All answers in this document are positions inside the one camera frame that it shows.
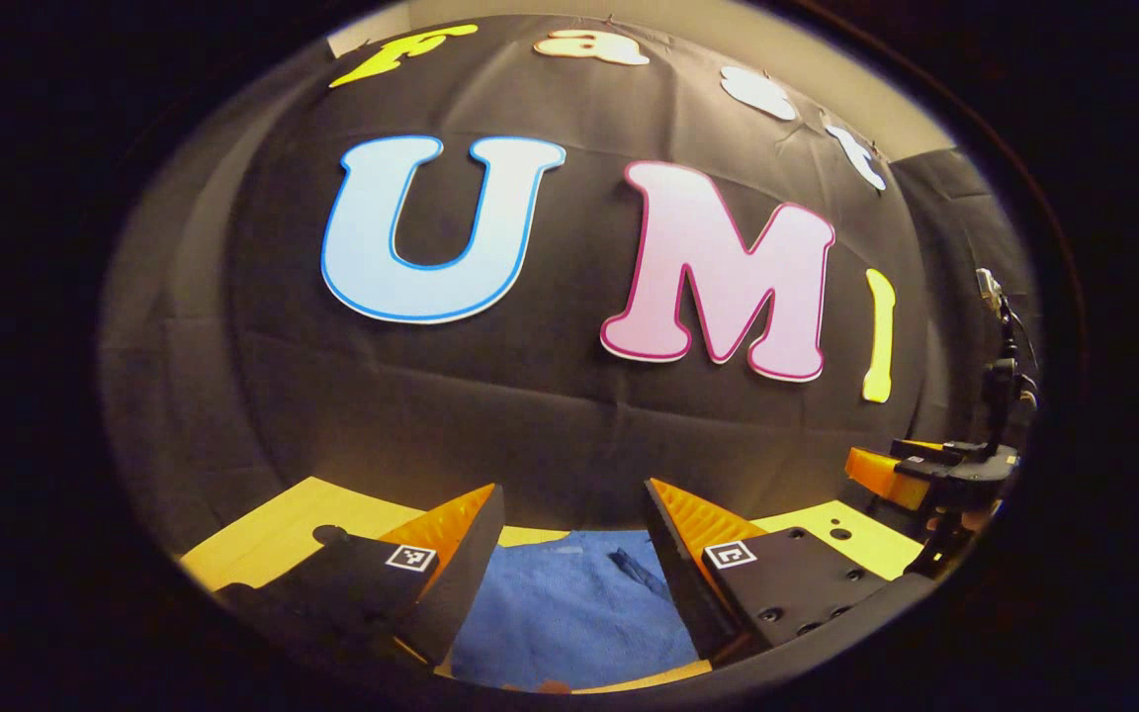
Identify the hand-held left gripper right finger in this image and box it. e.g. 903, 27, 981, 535
642, 478, 892, 664

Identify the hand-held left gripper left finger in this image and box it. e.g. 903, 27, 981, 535
219, 483, 506, 666

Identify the blue button shirt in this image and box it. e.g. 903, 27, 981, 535
451, 529, 699, 691

